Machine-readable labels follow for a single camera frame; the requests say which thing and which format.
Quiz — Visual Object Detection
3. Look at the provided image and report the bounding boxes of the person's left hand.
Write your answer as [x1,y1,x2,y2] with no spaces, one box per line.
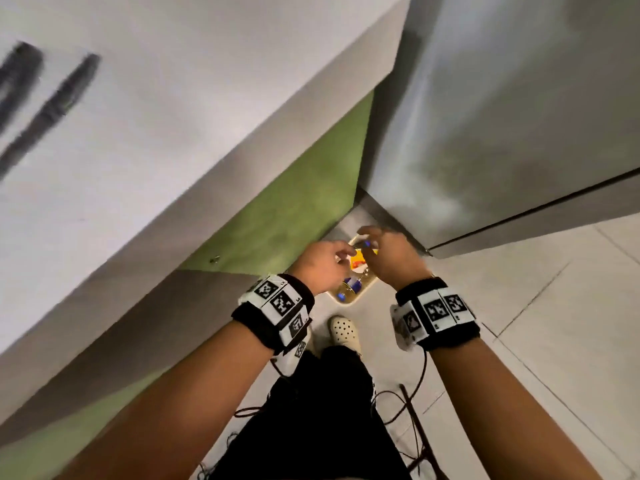
[289,239,357,295]

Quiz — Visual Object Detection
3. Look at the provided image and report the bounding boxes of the person's left forearm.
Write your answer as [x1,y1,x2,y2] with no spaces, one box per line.
[55,319,276,480]

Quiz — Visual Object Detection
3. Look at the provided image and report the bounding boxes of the black left wrist marker band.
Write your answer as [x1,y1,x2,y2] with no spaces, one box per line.
[231,273,316,355]

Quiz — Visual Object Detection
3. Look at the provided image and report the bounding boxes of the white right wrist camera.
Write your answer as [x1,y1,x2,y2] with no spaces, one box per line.
[389,302,416,351]

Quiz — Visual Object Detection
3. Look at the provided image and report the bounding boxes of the white perforated clog shoe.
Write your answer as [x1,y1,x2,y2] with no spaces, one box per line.
[327,315,363,357]

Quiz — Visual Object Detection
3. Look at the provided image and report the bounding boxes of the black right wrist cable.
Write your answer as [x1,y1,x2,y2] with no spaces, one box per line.
[372,347,449,480]

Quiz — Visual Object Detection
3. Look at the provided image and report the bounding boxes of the green cabinet door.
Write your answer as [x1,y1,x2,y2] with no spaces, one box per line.
[0,368,169,480]
[179,90,376,277]

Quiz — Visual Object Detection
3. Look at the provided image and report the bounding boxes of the cream waste bin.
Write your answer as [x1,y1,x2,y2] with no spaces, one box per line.
[325,233,380,308]

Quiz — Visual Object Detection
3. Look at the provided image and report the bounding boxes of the person's right hand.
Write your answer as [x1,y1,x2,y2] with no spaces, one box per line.
[356,225,433,291]

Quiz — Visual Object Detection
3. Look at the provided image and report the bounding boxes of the black striped trousers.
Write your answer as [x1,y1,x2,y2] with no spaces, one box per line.
[207,344,413,480]

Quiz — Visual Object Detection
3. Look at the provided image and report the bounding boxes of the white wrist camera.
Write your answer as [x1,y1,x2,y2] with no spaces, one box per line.
[271,329,315,379]
[389,302,416,351]

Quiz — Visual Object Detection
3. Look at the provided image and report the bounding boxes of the black wrist marker band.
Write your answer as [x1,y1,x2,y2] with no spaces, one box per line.
[389,277,482,351]
[231,273,316,355]

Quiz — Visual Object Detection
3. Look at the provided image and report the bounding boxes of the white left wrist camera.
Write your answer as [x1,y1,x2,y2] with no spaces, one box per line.
[271,329,315,379]

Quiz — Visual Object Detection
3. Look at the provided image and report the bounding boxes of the black right wrist marker band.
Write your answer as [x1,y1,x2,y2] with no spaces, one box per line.
[389,277,482,351]

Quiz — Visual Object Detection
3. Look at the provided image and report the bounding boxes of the person's right forearm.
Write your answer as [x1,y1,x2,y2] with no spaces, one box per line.
[429,337,606,480]

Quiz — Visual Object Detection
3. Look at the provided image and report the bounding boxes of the yellow snack wrapper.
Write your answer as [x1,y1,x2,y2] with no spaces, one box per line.
[349,248,379,273]

